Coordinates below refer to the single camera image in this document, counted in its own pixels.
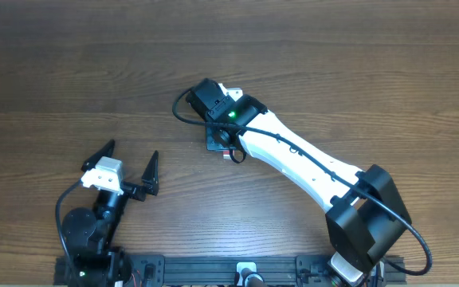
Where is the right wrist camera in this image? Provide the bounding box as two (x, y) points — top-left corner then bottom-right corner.
(218, 82), (244, 103)

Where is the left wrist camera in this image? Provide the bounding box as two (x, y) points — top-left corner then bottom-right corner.
(80, 155), (125, 197)

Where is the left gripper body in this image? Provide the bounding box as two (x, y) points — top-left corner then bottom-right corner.
(120, 180), (149, 202)

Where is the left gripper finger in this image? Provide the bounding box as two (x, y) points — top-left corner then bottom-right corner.
(140, 149), (160, 198)
(80, 138), (116, 173)

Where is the mounting rail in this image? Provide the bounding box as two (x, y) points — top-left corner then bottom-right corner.
(53, 254), (408, 287)

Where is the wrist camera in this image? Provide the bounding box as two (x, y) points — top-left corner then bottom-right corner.
(218, 82), (244, 103)
(80, 155), (125, 197)

